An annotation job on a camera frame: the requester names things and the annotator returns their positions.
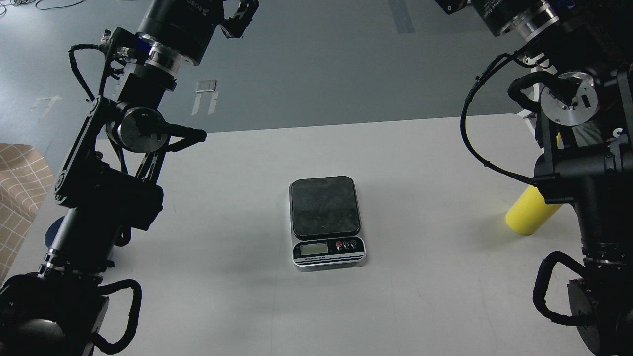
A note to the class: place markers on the yellow squeeze bottle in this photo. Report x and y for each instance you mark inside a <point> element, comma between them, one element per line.
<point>529,212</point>

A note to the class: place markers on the tan checkered cloth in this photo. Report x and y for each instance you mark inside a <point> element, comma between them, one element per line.
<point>25,178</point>

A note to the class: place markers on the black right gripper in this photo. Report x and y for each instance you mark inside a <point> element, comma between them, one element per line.
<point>528,17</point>

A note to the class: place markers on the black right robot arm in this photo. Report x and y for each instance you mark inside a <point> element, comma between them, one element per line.
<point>580,93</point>

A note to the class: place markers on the digital kitchen scale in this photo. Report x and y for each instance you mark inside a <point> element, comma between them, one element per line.
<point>325,223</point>

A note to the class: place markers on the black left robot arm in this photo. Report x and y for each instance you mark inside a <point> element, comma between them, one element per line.
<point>109,182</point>

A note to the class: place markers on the metal floor plate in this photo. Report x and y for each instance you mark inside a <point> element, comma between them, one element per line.
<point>206,86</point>

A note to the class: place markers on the blue ribbed cup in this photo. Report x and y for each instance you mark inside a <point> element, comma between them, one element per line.
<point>52,231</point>

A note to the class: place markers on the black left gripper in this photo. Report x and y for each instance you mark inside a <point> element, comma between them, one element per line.
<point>187,26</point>

